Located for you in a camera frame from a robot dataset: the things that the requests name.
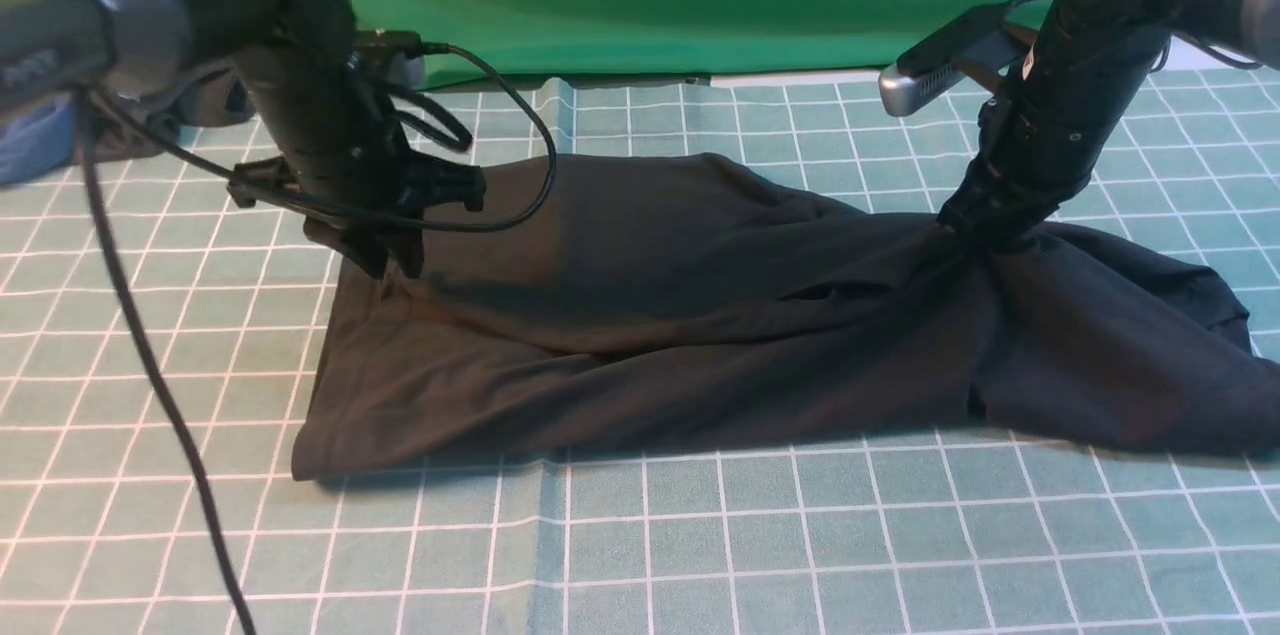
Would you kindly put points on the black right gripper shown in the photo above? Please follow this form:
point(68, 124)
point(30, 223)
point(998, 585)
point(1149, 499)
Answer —
point(1001, 199)

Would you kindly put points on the blue garment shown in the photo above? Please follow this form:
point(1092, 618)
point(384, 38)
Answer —
point(37, 131)

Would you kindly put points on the dark gray long-sleeved shirt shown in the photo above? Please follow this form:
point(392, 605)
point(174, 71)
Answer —
point(682, 304)

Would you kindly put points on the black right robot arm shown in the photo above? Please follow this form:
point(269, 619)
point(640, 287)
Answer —
point(1052, 116)

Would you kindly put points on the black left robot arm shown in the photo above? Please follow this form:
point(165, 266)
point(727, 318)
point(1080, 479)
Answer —
point(321, 86)

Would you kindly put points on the green checkered tablecloth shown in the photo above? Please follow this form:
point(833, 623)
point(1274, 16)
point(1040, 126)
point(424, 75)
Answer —
point(946, 533)

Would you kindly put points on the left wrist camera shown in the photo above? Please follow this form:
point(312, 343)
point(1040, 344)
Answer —
point(394, 56)

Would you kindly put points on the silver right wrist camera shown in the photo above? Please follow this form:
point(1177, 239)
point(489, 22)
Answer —
point(977, 45)

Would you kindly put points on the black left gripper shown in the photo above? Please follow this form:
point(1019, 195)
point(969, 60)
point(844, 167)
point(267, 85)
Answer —
point(368, 212)

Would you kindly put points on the dark crumpled garment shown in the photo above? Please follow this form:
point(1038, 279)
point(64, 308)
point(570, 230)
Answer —
point(210, 97)

